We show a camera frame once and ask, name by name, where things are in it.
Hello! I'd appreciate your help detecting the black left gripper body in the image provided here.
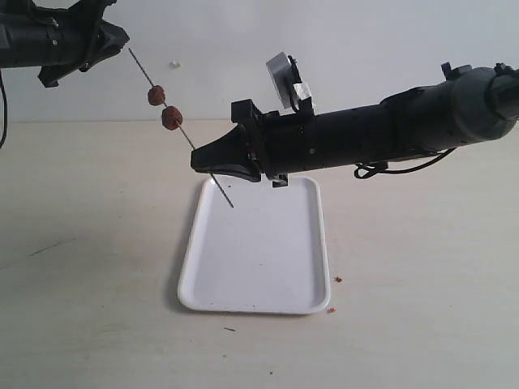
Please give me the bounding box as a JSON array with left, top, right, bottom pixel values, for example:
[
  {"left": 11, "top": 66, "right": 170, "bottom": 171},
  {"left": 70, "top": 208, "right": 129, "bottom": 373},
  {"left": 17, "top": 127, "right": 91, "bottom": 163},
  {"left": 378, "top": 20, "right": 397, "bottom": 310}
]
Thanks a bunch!
[{"left": 32, "top": 1, "right": 114, "bottom": 88}]

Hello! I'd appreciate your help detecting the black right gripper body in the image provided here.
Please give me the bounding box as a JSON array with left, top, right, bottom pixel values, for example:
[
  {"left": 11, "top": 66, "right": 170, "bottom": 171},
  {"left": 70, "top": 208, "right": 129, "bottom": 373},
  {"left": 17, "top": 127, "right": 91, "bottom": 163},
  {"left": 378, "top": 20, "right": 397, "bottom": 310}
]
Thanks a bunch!
[{"left": 231, "top": 98, "right": 315, "bottom": 188}]

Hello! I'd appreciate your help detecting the thin metal skewer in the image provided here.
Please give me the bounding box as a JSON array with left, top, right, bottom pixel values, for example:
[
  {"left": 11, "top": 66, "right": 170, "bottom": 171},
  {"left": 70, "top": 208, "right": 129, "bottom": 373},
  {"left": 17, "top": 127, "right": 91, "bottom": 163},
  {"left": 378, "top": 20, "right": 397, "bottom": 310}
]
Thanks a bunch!
[{"left": 128, "top": 47, "right": 235, "bottom": 209}]

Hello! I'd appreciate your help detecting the red date top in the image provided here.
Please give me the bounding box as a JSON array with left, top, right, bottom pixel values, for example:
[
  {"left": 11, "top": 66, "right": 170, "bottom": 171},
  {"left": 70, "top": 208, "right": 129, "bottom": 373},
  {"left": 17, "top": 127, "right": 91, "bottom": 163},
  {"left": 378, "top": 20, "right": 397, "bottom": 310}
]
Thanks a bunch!
[{"left": 161, "top": 105, "right": 183, "bottom": 130}]

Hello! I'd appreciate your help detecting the red date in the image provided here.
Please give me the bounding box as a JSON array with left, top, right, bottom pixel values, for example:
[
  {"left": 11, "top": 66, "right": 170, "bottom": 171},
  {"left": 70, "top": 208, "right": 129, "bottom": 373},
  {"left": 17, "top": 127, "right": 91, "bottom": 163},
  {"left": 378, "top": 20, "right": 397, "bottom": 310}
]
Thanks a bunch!
[
  {"left": 161, "top": 105, "right": 183, "bottom": 130},
  {"left": 147, "top": 85, "right": 166, "bottom": 106}
]

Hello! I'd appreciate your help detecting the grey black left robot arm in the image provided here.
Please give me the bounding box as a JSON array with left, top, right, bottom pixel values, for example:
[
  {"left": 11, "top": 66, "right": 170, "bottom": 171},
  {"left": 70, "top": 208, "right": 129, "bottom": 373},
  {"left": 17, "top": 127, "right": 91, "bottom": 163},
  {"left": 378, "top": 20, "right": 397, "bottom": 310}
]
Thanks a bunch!
[{"left": 1, "top": 0, "right": 130, "bottom": 88}]

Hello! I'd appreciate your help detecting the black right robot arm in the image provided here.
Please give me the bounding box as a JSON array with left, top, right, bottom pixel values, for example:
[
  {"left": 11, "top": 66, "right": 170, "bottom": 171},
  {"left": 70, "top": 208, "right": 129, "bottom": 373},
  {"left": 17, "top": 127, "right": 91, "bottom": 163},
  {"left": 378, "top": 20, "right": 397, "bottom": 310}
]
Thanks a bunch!
[{"left": 191, "top": 63, "right": 518, "bottom": 184}]

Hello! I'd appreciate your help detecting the white rectangular plastic tray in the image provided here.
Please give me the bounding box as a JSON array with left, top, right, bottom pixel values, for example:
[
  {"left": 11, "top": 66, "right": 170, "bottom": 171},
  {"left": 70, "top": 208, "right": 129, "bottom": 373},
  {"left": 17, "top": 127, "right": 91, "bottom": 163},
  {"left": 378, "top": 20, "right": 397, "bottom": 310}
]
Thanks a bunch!
[{"left": 177, "top": 176, "right": 331, "bottom": 315}]

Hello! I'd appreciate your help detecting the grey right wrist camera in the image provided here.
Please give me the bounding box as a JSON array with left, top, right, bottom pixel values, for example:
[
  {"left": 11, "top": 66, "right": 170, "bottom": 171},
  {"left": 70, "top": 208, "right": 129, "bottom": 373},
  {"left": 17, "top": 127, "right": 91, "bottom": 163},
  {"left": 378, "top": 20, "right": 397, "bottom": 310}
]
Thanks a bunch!
[{"left": 266, "top": 52, "right": 314, "bottom": 115}]

